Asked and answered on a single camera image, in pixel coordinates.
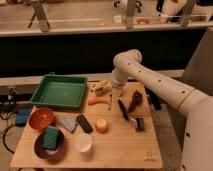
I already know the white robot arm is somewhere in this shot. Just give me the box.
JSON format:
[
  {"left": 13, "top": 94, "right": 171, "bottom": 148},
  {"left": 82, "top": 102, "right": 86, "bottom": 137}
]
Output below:
[{"left": 112, "top": 49, "right": 213, "bottom": 171}]

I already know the white paper cup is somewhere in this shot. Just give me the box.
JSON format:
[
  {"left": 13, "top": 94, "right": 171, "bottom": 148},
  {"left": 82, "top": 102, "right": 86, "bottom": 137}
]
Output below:
[{"left": 75, "top": 133, "right": 92, "bottom": 154}]

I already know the yellow toy object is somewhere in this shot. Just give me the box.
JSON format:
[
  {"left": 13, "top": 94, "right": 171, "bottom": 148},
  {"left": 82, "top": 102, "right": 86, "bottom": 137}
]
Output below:
[{"left": 91, "top": 80, "right": 112, "bottom": 96}]

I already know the dark red grape bunch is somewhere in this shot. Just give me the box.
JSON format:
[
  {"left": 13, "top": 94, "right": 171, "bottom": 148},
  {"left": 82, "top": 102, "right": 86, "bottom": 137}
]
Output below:
[{"left": 128, "top": 91, "right": 143, "bottom": 113}]

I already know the orange yellow apple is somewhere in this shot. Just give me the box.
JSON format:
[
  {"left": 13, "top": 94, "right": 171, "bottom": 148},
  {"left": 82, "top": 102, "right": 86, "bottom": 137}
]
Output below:
[{"left": 95, "top": 119, "right": 108, "bottom": 133}]

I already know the black brush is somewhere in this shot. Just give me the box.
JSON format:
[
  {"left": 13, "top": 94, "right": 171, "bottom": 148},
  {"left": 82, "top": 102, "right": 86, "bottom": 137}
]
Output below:
[{"left": 129, "top": 117, "right": 145, "bottom": 132}]

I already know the black remote control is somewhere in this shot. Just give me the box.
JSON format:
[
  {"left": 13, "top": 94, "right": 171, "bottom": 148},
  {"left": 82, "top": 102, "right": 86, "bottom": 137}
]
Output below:
[{"left": 77, "top": 115, "right": 93, "bottom": 133}]

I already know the grey folded cloth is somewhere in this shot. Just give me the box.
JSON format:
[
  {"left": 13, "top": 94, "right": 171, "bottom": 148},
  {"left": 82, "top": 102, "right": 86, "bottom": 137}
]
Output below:
[{"left": 59, "top": 118, "right": 78, "bottom": 133}]

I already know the green plastic tray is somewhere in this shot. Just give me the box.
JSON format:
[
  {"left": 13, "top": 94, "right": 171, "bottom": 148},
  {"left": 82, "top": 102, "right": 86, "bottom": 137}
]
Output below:
[{"left": 30, "top": 74, "right": 87, "bottom": 110}]

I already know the green sponge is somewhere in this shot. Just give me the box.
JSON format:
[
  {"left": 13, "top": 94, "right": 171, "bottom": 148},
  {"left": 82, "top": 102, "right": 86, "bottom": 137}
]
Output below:
[{"left": 43, "top": 126, "right": 59, "bottom": 150}]

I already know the red bowl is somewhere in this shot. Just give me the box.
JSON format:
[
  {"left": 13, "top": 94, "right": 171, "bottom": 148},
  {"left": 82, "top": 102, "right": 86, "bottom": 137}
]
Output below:
[{"left": 29, "top": 108, "right": 55, "bottom": 131}]

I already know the dark purple plate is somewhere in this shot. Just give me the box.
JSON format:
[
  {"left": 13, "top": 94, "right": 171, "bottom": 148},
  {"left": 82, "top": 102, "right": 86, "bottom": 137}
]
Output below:
[{"left": 34, "top": 130, "right": 65, "bottom": 160}]

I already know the blue box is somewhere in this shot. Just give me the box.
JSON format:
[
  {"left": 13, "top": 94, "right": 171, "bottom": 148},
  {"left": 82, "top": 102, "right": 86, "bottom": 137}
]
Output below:
[{"left": 15, "top": 108, "right": 32, "bottom": 127}]

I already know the black cable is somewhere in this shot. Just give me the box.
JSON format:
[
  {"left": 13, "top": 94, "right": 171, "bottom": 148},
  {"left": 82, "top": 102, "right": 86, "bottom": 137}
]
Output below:
[{"left": 1, "top": 113, "right": 18, "bottom": 154}]

